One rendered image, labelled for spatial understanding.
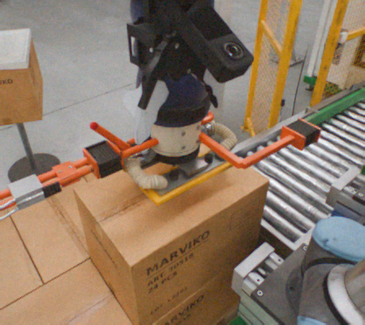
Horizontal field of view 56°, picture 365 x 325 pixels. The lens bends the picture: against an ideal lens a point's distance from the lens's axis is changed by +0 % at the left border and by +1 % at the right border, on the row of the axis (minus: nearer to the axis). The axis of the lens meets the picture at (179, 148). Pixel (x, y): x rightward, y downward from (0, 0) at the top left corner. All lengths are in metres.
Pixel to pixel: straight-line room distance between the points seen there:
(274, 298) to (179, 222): 0.39
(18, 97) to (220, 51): 2.00
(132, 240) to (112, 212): 0.14
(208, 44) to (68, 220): 1.46
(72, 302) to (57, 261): 0.21
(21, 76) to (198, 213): 1.47
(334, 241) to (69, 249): 1.18
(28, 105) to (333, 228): 1.95
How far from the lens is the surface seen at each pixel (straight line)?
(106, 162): 0.94
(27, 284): 1.58
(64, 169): 0.96
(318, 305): 0.65
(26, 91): 2.29
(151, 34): 0.42
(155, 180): 0.99
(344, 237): 0.74
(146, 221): 1.13
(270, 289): 0.90
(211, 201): 1.19
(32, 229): 1.76
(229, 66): 0.36
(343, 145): 2.35
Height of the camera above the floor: 1.79
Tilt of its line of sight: 37 degrees down
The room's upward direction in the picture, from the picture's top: straight up
